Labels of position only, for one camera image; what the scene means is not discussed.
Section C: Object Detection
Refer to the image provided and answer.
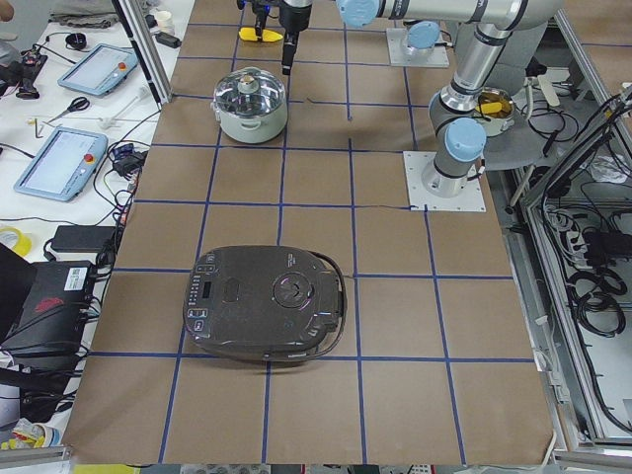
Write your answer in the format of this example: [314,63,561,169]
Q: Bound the black rice cooker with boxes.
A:
[183,245,348,362]

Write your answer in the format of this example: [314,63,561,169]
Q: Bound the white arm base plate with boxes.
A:
[386,28,449,68]
[403,151,486,212]

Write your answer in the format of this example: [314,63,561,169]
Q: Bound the glass pot lid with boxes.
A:
[213,67,286,119]

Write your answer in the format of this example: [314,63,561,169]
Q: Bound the yellow tape roll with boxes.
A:
[0,226,32,257]

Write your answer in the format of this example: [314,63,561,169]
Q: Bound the pale green cooking pot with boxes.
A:
[211,101,288,144]

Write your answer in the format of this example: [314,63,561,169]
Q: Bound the black power adapter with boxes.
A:
[50,225,115,253]

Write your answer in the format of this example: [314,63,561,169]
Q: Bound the blue teach pendant near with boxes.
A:
[14,126,109,201]

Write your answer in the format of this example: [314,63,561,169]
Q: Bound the blue teach pendant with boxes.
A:
[57,43,138,97]
[14,126,109,201]

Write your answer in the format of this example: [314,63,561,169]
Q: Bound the black scissors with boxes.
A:
[51,96,91,121]

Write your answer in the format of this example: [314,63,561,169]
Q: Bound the aluminium frame post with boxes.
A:
[112,0,173,105]

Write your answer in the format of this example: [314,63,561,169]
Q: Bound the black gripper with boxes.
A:
[252,0,311,75]

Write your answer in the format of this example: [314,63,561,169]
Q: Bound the black laptop computer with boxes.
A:
[1,246,97,357]

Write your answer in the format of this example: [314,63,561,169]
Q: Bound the bowl with yellow items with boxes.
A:
[473,88,514,137]

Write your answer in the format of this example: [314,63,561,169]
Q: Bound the blue teach pendant far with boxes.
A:
[57,43,138,97]

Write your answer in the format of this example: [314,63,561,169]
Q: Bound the grey chair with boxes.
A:
[468,29,608,172]

